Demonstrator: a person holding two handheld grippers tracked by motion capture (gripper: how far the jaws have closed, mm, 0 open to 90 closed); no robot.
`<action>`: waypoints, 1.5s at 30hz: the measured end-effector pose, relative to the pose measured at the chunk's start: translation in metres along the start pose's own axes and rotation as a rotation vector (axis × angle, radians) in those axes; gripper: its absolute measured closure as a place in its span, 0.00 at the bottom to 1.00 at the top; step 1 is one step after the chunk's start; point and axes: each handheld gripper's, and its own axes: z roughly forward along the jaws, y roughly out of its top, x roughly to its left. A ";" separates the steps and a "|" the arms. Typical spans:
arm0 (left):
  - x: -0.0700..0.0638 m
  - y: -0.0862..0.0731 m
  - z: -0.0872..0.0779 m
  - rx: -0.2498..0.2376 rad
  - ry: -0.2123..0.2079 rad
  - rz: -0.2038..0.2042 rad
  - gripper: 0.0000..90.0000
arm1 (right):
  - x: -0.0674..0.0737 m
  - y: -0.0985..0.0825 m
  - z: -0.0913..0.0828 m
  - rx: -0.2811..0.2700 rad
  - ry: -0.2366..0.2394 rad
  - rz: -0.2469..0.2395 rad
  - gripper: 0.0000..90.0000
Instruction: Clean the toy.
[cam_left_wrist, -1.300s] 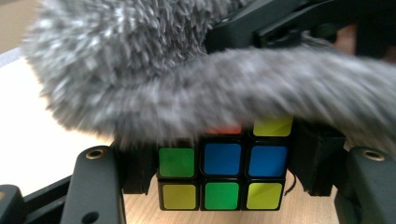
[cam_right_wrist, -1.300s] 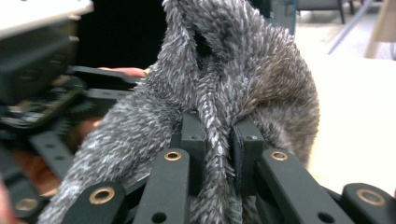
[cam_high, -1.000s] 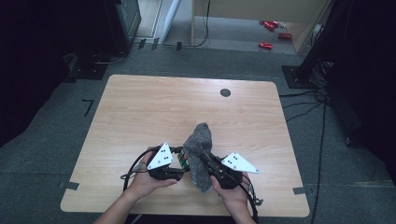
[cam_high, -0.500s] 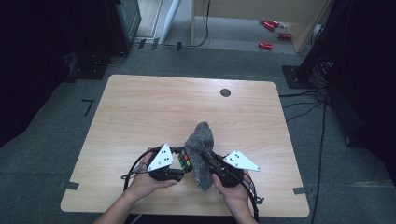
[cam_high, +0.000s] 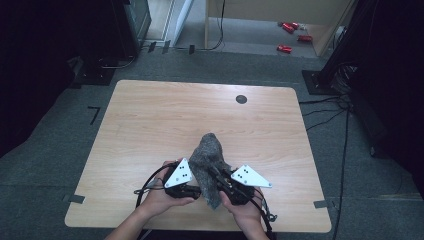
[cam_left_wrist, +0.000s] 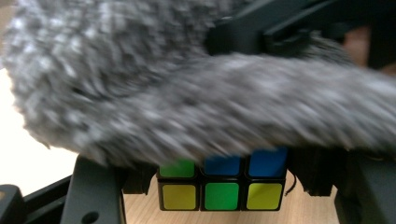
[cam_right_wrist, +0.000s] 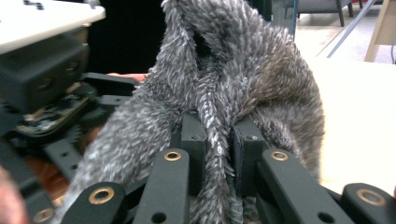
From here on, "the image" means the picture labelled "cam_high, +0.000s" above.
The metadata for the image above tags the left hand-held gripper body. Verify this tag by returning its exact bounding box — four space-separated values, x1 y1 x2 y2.
162 157 203 201

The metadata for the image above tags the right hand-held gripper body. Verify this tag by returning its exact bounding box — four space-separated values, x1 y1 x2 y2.
215 164 273 206

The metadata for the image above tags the grey fuzzy cloth pouch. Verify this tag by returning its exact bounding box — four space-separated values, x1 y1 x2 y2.
188 132 232 210

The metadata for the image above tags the person's left hand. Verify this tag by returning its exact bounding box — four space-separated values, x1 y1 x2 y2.
140 159 196 218

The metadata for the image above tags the person's right hand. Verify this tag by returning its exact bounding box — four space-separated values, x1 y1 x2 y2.
218 187 265 234

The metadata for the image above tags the black tape corner mark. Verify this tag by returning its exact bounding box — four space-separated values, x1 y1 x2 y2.
87 105 102 126

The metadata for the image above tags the black stand base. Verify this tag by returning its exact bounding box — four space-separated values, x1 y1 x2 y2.
301 69 338 96

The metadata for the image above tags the white panel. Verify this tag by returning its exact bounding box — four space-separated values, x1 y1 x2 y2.
173 0 195 48

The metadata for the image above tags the black cabinet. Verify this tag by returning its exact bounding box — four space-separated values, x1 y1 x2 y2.
111 0 153 60

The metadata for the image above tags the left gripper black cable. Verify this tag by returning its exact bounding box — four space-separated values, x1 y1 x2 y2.
133 162 178 210

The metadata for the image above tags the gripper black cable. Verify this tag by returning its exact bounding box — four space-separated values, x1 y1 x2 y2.
252 187 278 234
133 162 178 210

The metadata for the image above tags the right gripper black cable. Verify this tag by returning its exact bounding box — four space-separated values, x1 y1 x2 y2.
252 187 278 234

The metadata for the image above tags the long black floor cable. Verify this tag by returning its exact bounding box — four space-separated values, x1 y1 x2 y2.
332 106 352 240

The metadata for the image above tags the black floor base plate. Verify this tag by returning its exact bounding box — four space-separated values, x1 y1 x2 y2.
73 56 117 87

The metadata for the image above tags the tangled cable bundle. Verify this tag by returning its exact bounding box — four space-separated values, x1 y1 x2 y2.
332 63 360 95

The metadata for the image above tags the black hanging cable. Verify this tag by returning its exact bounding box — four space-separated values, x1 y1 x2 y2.
196 0 227 52

